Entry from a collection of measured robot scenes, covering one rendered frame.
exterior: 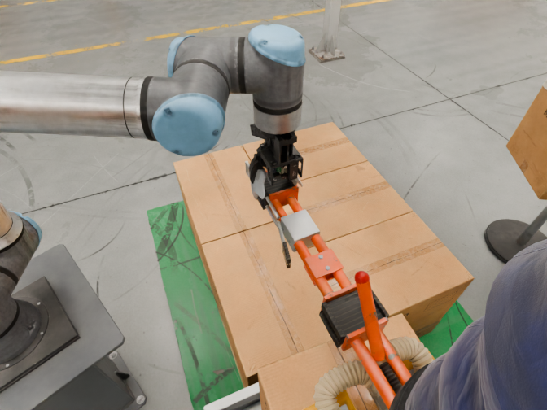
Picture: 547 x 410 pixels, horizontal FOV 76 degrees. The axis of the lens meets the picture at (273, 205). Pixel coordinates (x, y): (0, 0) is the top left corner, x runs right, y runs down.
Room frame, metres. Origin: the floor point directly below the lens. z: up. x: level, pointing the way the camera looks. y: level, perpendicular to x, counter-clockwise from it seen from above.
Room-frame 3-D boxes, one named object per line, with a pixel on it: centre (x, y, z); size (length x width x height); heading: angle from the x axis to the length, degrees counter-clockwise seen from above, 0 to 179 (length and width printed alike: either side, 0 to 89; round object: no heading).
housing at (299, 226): (0.48, -0.06, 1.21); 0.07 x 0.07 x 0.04; 24
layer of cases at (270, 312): (1.11, -0.14, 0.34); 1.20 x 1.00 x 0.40; 23
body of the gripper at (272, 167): (0.57, -0.01, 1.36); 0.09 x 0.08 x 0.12; 23
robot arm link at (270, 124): (0.58, -0.01, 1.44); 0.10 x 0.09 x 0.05; 113
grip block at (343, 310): (0.28, -0.14, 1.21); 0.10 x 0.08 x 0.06; 114
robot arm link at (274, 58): (0.58, 0.00, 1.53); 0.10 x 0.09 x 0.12; 89
